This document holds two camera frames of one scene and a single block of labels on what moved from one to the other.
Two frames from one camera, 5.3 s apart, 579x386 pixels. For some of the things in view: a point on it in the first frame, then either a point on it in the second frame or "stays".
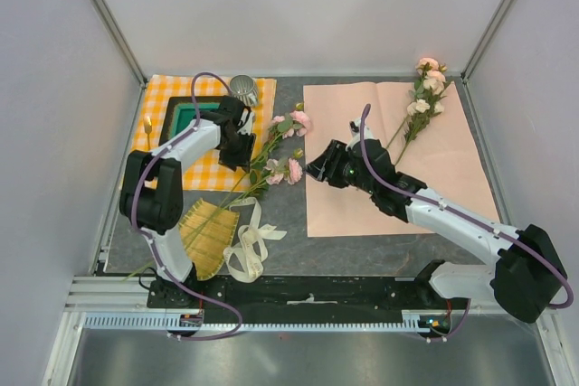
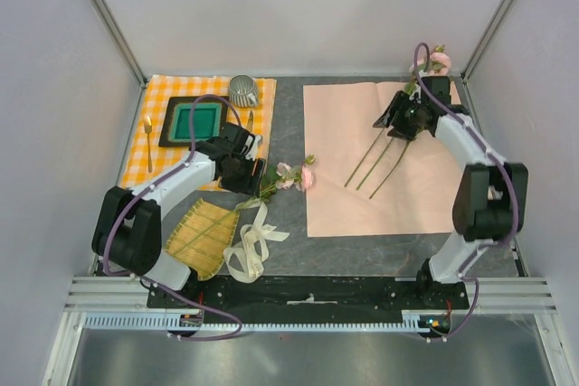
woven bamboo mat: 207,230 stays
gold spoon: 147,122 stays
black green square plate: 180,113 stays
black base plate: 223,299 stays
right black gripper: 336,152 → 401,101
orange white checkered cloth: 204,171 stays
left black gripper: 242,160 → 250,184
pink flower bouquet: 293,123 → 378,188
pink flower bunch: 272,174 → 236,211
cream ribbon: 245,260 stays
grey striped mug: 243,88 stays
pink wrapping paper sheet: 441,155 stays
